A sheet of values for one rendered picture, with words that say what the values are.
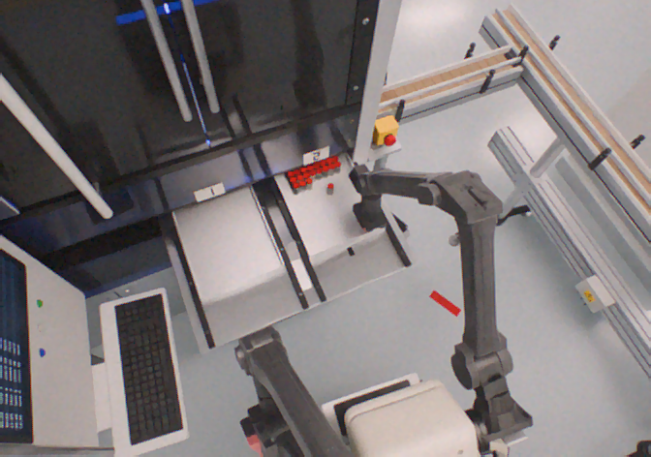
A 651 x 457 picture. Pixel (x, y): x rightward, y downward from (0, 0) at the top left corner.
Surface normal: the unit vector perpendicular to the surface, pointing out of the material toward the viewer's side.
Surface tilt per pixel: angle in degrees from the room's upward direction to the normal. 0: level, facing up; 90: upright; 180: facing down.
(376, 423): 42
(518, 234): 0
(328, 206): 0
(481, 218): 48
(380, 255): 0
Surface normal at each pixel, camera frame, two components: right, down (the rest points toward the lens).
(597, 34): 0.04, -0.43
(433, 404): -0.18, -0.90
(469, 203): -0.02, -0.71
